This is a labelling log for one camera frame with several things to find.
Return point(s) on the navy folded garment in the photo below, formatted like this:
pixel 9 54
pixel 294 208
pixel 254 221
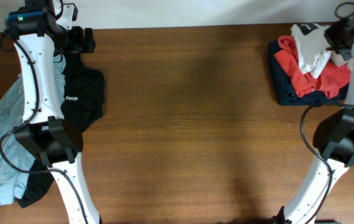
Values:
pixel 285 93

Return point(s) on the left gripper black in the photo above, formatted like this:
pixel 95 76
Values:
pixel 78 47

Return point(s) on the white t-shirt black print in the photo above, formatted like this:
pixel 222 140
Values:
pixel 312 49

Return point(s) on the light blue-grey shirt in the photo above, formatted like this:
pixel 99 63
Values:
pixel 24 188

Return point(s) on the red folded shirt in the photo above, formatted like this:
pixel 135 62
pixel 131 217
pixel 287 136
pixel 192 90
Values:
pixel 330 81

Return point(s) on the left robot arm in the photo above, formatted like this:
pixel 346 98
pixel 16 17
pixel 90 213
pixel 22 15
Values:
pixel 40 30

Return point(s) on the black t-shirt white logo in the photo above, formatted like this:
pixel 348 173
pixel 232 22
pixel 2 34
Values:
pixel 82 104

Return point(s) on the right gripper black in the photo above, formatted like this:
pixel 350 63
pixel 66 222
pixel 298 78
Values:
pixel 331 33

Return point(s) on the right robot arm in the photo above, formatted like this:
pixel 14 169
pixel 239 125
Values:
pixel 333 143

